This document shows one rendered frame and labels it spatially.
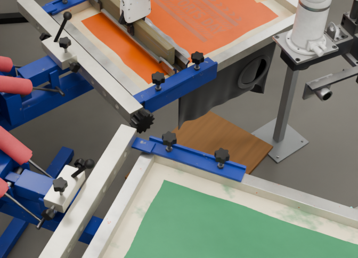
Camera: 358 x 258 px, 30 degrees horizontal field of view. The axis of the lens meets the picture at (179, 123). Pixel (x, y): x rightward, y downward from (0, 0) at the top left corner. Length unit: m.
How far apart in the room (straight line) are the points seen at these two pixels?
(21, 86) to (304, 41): 0.87
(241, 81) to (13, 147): 1.04
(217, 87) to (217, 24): 0.23
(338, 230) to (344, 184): 1.36
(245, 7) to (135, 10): 0.49
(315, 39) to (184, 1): 0.66
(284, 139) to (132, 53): 1.27
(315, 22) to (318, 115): 1.53
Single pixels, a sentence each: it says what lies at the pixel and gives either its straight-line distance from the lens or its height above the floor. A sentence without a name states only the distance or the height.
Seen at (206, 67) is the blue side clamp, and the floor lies 1.01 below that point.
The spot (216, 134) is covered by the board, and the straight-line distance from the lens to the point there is 3.29.
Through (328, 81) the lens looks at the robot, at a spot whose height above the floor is 1.06.
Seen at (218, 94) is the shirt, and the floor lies 0.71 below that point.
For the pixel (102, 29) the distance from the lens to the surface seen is 2.39.
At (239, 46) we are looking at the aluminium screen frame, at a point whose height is 0.99.
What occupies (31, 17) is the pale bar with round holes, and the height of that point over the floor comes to 1.03.
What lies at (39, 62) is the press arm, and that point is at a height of 1.04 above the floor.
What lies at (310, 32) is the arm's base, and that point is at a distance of 2.03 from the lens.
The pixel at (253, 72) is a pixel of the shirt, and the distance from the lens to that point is 2.56.
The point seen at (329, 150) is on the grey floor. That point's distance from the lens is 3.35.
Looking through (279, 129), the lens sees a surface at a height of 0.10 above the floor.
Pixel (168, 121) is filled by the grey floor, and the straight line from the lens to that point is 3.36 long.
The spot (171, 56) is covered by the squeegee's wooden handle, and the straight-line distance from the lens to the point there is 2.18.
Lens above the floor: 2.47
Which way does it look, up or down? 48 degrees down
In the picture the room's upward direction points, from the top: 3 degrees clockwise
